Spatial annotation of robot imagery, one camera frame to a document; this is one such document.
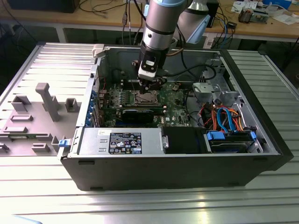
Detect black camera cable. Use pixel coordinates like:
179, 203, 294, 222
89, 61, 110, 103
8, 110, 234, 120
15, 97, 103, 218
163, 64, 216, 81

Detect white printed papers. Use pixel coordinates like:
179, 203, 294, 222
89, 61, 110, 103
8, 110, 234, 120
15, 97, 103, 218
231, 0, 257, 14
272, 14, 299, 25

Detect orange red wire bundle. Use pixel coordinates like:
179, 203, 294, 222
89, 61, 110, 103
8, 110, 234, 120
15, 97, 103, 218
199, 102, 245, 131

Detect grey metal device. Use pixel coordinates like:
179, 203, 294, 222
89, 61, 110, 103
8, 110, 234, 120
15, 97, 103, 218
252, 8, 269, 24

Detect blue flat data cable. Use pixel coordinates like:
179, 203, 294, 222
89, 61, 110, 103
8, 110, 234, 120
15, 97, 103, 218
216, 107, 227, 132
225, 109, 237, 134

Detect copper finned CPU cooler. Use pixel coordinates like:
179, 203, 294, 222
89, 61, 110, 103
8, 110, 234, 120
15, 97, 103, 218
238, 6, 253, 24

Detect black computer case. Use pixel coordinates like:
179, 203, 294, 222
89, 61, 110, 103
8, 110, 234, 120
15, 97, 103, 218
7, 0, 77, 14

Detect blue flat box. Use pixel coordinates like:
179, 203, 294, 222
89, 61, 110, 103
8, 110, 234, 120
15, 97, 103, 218
261, 0, 292, 10

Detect black graphics card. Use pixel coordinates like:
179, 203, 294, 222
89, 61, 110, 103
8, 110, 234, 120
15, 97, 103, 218
121, 108, 155, 124

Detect grey parts rack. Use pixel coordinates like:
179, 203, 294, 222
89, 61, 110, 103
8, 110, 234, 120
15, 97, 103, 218
0, 83, 82, 156

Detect black open PC case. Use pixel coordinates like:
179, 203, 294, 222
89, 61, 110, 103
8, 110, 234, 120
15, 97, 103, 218
57, 44, 294, 192

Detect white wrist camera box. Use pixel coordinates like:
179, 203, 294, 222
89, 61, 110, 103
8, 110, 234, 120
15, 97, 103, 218
137, 58, 158, 79

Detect silver power supply unit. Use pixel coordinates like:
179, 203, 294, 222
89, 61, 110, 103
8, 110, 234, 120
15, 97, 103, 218
78, 127, 164, 156

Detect black CPU socket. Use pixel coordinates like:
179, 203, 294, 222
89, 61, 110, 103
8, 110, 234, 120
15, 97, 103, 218
132, 89, 162, 106

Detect hard disk in blue carrier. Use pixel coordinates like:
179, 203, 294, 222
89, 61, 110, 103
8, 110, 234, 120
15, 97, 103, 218
205, 130, 257, 154

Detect green motherboard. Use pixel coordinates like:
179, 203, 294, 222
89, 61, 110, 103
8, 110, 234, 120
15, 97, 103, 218
99, 80, 199, 128

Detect silver drive bay cage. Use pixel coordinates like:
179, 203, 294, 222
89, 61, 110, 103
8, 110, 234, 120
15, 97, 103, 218
192, 58, 245, 110

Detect wooden desk white frame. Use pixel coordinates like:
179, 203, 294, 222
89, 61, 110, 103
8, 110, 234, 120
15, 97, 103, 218
0, 0, 299, 44

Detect black RAM slots bank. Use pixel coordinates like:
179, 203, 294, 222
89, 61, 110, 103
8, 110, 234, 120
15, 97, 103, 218
102, 102, 167, 115
121, 78, 163, 91

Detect beige case latch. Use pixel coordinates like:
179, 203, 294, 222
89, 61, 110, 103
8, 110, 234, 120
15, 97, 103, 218
92, 43, 105, 58

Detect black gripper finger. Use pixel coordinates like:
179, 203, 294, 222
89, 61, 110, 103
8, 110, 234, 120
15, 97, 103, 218
131, 59, 150, 93
150, 75, 169, 91

